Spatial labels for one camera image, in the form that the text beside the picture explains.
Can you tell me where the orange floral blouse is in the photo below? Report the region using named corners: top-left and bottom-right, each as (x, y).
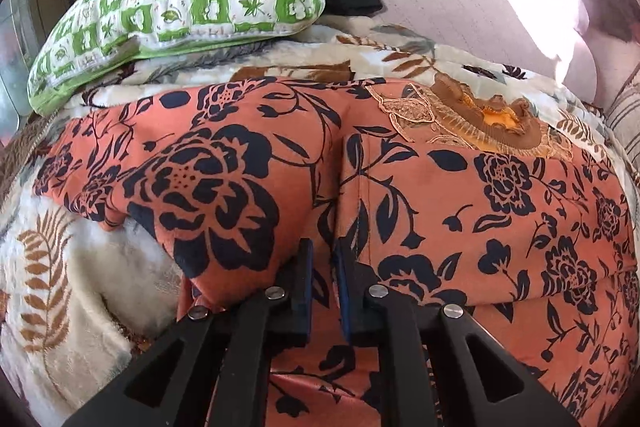
top-left (34, 75), bottom-right (639, 426)

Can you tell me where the striped floral cushion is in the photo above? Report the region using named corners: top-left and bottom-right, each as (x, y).
top-left (606, 72), bottom-right (640, 168)

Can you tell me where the green white patterned pillow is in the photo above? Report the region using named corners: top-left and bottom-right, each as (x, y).
top-left (27, 0), bottom-right (326, 116)

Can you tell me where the leaf print fleece blanket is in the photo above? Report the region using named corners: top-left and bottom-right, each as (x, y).
top-left (1, 22), bottom-right (639, 426)

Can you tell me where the pink quilted bolster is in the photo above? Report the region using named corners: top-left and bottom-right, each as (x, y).
top-left (307, 0), bottom-right (599, 104)

